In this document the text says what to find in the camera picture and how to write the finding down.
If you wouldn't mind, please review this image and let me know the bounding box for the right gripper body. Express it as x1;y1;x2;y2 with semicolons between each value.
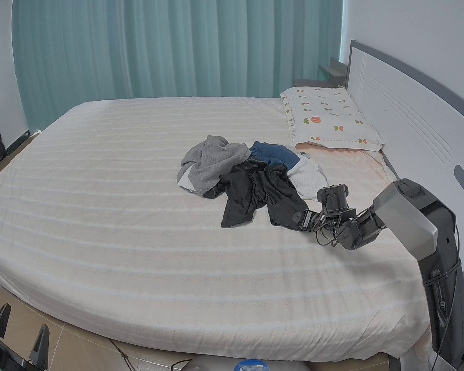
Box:
292;208;335;236

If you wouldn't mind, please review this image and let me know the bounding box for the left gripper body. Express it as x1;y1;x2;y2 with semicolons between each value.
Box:
0;332;49;371

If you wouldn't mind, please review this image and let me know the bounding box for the black T-shirt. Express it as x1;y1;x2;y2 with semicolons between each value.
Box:
203;160;311;229

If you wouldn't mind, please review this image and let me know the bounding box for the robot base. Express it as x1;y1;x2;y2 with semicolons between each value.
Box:
182;355;314;371

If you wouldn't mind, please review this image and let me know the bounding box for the pile of clothes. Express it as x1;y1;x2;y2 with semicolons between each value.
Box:
177;134;327;202

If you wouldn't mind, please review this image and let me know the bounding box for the bed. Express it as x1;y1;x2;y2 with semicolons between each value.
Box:
0;39;464;364

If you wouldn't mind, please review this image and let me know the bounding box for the white printed pillow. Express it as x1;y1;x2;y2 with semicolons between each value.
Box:
280;86;386;153

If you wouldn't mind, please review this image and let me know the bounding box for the grey bedside table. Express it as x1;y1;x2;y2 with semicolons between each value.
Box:
295;57;350;89

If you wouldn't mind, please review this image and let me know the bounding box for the blue-green curtain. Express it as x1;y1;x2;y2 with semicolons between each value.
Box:
12;0;136;131
131;0;346;99

